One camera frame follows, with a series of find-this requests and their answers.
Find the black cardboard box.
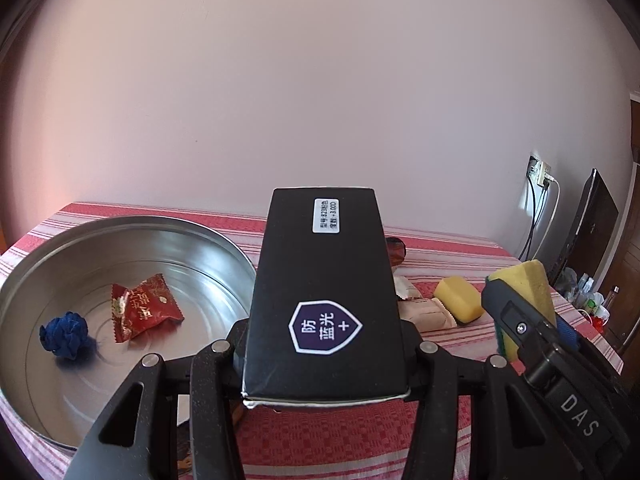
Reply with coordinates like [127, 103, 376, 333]
[241, 187, 412, 406]

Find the small white packet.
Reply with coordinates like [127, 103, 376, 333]
[394, 275, 423, 301]

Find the yellow foam block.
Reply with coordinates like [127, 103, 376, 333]
[433, 276, 486, 324]

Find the black power cable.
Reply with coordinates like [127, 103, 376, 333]
[517, 175, 547, 261]

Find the wall socket plate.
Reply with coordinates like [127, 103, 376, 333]
[527, 155, 553, 186]

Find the red candy packet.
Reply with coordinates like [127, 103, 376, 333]
[110, 273, 185, 343]

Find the cream snack packet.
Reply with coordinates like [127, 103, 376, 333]
[400, 297, 458, 332]

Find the brown wooden cabinet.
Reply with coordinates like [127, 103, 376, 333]
[600, 90, 640, 361]

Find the black flat television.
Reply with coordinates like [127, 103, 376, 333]
[547, 169, 621, 291]

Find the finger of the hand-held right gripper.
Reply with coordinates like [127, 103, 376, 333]
[481, 281, 563, 376]
[556, 320, 622, 386]

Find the red striped tablecloth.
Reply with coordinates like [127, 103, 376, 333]
[0, 201, 626, 480]

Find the blue crumpled scrunchie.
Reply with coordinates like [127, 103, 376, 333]
[40, 311, 98, 361]

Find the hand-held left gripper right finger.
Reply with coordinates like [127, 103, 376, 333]
[400, 320, 587, 480]

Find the round metal tray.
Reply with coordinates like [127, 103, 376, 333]
[0, 215, 258, 448]

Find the yellow green scrub sponge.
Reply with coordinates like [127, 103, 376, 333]
[487, 260, 558, 361]

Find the small red packet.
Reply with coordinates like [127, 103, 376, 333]
[385, 236, 407, 270]

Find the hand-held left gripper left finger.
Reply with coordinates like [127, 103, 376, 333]
[65, 319, 249, 480]

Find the cluster of small bottles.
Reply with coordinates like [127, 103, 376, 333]
[555, 267, 613, 331]

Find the white power cable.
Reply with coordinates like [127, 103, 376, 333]
[537, 177, 562, 261]

